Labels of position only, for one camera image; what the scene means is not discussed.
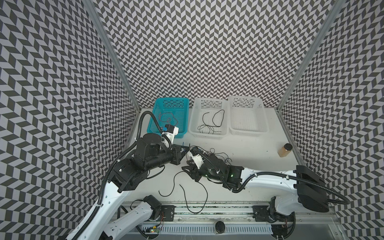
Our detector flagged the aluminium corner post left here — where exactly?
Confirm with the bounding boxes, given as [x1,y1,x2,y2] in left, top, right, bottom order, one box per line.
[82,0,141,111]

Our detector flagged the red wire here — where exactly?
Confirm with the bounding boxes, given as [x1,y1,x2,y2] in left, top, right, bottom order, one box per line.
[158,112,180,127]

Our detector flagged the teal plastic basket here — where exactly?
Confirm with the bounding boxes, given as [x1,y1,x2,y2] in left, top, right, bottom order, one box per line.
[152,98,190,139]

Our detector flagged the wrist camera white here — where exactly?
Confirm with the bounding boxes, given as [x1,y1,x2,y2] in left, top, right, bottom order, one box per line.
[161,124,179,149]
[187,151,204,169]

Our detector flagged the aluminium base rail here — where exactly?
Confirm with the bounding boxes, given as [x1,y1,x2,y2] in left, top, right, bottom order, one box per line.
[95,201,343,236]

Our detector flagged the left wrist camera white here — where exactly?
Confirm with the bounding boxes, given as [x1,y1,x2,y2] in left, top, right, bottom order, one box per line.
[161,124,179,149]

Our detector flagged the brown spice bottle black cap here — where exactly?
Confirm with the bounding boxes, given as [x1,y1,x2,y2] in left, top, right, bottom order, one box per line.
[278,143,293,158]

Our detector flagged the aluminium corner post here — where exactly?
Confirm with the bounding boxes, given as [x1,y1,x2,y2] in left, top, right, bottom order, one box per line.
[276,0,347,111]
[82,0,141,111]

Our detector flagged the white plastic basket right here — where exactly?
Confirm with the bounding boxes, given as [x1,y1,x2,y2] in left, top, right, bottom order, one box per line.
[228,96,269,137]

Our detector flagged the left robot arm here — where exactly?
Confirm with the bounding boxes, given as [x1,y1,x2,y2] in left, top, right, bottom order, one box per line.
[61,111,189,240]

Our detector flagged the aluminium corner post right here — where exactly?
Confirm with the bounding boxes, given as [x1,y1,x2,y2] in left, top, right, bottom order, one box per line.
[276,0,347,111]

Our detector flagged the white plastic basket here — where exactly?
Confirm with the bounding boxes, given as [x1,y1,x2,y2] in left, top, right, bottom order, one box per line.
[188,98,230,140]
[228,96,269,137]

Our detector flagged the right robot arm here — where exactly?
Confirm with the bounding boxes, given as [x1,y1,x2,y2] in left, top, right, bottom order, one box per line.
[182,154,350,224]

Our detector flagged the white plastic basket middle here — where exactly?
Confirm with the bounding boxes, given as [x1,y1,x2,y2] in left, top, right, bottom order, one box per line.
[188,98,230,140]

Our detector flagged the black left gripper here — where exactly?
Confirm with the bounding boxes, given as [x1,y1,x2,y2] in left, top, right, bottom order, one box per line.
[143,142,191,170]

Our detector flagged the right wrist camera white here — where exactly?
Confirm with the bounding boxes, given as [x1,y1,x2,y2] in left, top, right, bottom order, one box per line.
[187,151,204,169]

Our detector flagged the long black wire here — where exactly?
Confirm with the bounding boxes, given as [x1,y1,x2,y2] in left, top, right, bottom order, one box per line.
[158,170,209,215]

